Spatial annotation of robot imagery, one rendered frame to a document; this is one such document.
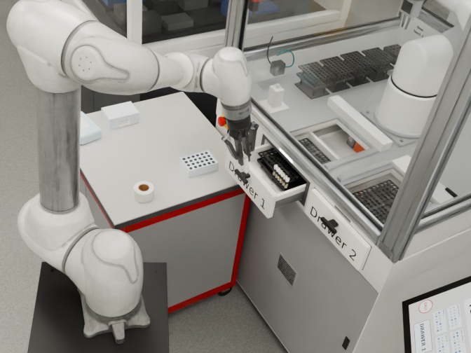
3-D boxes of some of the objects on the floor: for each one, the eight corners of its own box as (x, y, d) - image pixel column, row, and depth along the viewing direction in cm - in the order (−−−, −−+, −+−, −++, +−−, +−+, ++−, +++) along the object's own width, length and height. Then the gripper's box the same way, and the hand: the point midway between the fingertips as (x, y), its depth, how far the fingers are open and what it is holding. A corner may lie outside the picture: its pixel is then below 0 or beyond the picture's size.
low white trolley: (118, 349, 247) (114, 224, 197) (66, 248, 284) (52, 121, 234) (235, 298, 273) (258, 176, 223) (174, 211, 310) (182, 91, 260)
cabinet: (325, 419, 234) (381, 297, 181) (200, 243, 296) (214, 114, 243) (483, 326, 277) (565, 205, 224) (345, 189, 339) (385, 69, 286)
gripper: (226, 127, 173) (235, 185, 189) (262, 109, 177) (268, 167, 193) (212, 115, 178) (223, 174, 194) (248, 99, 182) (255, 156, 198)
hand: (244, 162), depth 191 cm, fingers closed
